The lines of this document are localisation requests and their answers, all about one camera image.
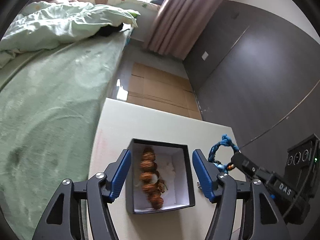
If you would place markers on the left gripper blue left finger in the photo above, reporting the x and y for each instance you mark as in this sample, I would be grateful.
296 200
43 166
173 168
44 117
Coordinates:
62 218

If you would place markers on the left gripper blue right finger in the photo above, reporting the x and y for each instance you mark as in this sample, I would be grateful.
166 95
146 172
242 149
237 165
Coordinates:
260 217

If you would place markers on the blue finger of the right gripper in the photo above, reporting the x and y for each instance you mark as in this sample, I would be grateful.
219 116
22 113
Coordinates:
244 164

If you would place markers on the black jewelry box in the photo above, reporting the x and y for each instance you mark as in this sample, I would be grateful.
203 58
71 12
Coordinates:
160 177

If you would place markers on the white foam table board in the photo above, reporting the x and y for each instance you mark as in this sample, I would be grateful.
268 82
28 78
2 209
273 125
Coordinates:
119 123

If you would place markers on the flattened cardboard sheets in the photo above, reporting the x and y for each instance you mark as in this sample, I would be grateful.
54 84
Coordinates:
163 91

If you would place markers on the green bed sheet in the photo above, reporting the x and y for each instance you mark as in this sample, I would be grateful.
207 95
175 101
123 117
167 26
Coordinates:
51 101

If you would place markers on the pink curtain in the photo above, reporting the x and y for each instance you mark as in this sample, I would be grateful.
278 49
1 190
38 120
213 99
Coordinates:
178 25

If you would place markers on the patterned pillow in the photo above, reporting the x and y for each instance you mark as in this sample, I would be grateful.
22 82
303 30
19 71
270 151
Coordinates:
110 0

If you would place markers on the black garment on bed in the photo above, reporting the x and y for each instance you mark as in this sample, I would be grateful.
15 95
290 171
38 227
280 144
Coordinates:
108 30

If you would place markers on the light green duvet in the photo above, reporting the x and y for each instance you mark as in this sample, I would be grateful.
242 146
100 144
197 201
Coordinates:
43 25

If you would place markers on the black camera box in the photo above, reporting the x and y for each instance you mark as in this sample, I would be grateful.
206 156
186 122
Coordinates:
302 167

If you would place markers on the white wall switch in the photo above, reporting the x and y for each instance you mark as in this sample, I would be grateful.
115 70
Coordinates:
204 56

